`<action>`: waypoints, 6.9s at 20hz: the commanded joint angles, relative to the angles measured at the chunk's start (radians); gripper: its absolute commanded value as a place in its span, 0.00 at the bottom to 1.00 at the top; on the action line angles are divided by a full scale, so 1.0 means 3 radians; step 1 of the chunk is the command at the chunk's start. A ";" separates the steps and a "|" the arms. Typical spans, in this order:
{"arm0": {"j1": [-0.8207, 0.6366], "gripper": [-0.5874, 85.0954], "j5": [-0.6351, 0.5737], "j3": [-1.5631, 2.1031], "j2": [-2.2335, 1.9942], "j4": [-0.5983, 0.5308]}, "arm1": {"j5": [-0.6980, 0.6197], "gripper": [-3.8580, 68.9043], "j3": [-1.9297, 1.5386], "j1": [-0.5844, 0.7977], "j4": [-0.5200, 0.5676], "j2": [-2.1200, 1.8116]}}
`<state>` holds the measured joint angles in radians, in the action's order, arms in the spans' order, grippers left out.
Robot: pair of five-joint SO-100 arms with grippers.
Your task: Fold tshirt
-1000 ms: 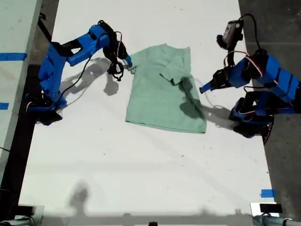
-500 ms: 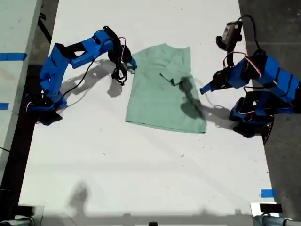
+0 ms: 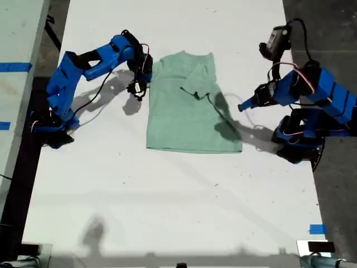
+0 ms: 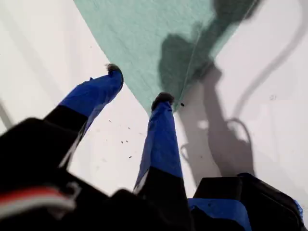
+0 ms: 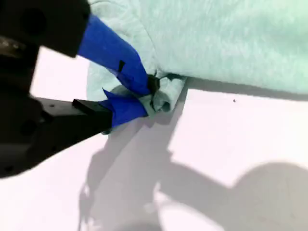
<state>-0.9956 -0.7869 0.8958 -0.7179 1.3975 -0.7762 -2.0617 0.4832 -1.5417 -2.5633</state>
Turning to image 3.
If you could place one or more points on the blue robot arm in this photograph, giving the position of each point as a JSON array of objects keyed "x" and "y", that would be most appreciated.
[
  {"x": 334, "y": 95},
  {"x": 69, "y": 78}
]

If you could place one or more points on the small black box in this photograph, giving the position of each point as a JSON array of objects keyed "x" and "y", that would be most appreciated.
[
  {"x": 29, "y": 249},
  {"x": 320, "y": 247}
]

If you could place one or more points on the black round object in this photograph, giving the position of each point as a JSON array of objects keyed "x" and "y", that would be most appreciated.
[{"x": 181, "y": 265}]

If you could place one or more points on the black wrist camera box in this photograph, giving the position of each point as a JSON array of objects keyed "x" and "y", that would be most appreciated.
[
  {"x": 136, "y": 89},
  {"x": 276, "y": 42}
]

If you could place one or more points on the grey flat plate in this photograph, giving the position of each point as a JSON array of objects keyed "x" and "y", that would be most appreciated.
[{"x": 46, "y": 251}]

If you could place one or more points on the black camera stalk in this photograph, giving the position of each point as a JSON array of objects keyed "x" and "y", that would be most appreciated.
[{"x": 275, "y": 68}]

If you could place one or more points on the black frame bar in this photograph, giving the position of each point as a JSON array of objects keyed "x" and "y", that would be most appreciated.
[{"x": 16, "y": 195}]

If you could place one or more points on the white flat plate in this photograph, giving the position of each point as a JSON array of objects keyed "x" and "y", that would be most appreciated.
[{"x": 302, "y": 248}]

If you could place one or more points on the pale side table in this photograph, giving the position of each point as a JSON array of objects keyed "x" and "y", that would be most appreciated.
[{"x": 16, "y": 33}]

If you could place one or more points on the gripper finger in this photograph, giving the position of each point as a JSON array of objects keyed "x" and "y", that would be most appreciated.
[
  {"x": 249, "y": 107},
  {"x": 248, "y": 101}
]

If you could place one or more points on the short blue tape strip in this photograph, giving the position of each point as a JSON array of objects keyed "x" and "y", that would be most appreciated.
[{"x": 5, "y": 126}]

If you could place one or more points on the black metal stand leg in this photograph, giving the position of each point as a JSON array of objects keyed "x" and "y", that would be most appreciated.
[{"x": 53, "y": 36}]

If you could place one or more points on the blue tape patch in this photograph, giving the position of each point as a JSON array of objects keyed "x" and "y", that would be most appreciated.
[{"x": 318, "y": 229}]

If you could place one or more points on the long blue tape strip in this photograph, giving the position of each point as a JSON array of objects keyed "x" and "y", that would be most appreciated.
[{"x": 14, "y": 67}]

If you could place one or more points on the pale green T-shirt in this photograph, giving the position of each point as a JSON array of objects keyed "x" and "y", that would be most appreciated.
[{"x": 173, "y": 117}]

